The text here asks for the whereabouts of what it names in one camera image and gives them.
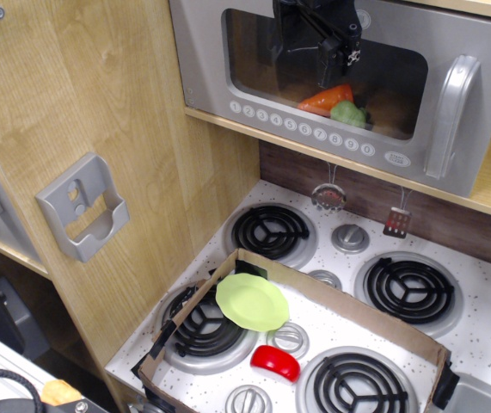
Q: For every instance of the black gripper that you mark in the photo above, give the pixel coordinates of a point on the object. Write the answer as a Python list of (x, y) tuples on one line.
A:
[(327, 30)]

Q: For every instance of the small centre stove knob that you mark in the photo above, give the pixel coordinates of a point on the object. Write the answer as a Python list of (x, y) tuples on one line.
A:
[(326, 277)]

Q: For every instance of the red toy cheese piece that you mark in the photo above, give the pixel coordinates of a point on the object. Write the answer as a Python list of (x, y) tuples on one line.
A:
[(277, 361)]

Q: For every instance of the front right stove burner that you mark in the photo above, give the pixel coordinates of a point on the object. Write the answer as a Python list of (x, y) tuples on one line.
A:
[(354, 379)]

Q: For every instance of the light green toy plate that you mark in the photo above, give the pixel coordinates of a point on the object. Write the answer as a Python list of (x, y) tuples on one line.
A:
[(252, 302)]

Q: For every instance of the grey toy microwave door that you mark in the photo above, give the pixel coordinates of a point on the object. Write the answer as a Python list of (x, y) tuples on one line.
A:
[(396, 86)]

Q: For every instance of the back right stove burner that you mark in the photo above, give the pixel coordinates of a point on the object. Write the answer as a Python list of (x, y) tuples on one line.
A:
[(413, 288)]

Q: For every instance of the grey wall phone holder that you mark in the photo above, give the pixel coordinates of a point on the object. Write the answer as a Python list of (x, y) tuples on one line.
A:
[(69, 196)]

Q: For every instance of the green toy lettuce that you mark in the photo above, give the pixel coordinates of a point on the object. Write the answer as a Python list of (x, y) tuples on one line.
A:
[(348, 113)]

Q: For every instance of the back left stove burner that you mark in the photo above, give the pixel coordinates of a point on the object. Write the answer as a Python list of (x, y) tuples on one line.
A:
[(276, 231)]

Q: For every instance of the back grey stove knob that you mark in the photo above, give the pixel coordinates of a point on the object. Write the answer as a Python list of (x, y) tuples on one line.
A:
[(350, 239)]

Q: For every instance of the middle grey stove knob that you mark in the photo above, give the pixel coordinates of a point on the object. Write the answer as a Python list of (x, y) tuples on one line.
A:
[(290, 338)]

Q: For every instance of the grey toy sink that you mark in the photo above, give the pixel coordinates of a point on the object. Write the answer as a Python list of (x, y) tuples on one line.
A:
[(470, 396)]

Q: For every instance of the hanging toy spatula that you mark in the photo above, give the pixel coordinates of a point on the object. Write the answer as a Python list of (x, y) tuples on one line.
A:
[(399, 217)]

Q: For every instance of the stove burner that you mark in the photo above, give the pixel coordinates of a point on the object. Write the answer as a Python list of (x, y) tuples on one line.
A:
[(207, 342), (413, 288), (354, 379), (276, 231)]

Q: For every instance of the hanging toy strainer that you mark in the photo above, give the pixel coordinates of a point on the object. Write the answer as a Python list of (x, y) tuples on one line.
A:
[(329, 196)]

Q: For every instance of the front grey stove knob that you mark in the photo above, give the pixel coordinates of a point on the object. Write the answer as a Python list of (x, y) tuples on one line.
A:
[(248, 399)]

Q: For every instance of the grey stove knob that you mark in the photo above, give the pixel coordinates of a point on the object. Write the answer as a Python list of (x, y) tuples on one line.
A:
[(350, 239), (248, 399), (290, 338)]

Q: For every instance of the orange foam piece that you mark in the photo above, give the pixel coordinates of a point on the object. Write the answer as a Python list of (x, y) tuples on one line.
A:
[(57, 392)]

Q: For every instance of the orange toy carrot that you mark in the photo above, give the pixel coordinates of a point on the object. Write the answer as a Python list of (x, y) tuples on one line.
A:
[(324, 101)]

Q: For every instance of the brown cardboard tray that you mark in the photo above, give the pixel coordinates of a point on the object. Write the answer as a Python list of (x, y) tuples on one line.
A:
[(330, 317)]

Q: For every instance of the front left stove burner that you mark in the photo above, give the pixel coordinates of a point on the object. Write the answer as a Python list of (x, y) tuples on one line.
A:
[(207, 342)]

